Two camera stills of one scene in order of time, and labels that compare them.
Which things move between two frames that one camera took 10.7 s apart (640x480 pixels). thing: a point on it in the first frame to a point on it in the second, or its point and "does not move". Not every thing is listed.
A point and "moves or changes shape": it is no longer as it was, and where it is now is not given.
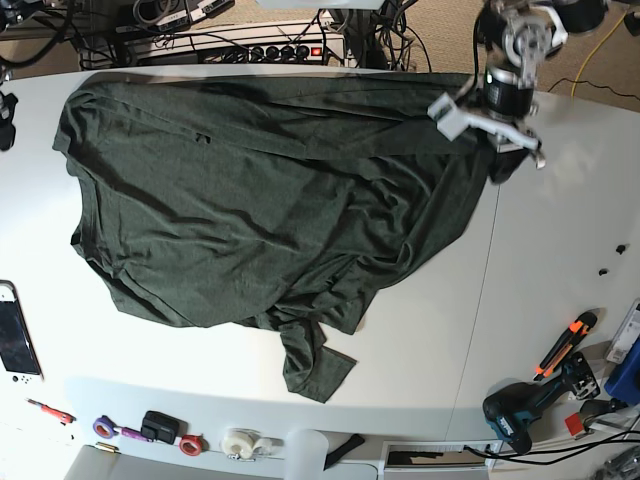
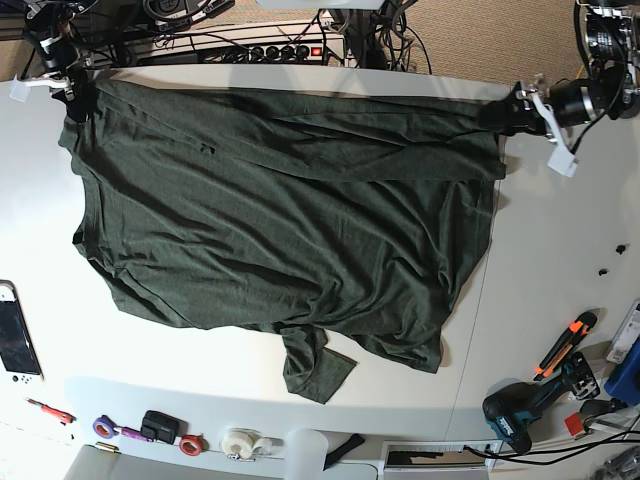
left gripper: (7, 108) to (59, 54)
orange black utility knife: (582, 325) does not move
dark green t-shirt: (282, 200) moves or changes shape
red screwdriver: (53, 412) does not move
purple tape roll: (104, 427) does not move
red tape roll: (194, 444) does not move
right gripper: (507, 100) to (567, 102)
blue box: (624, 381) does not move
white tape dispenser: (246, 444) does not move
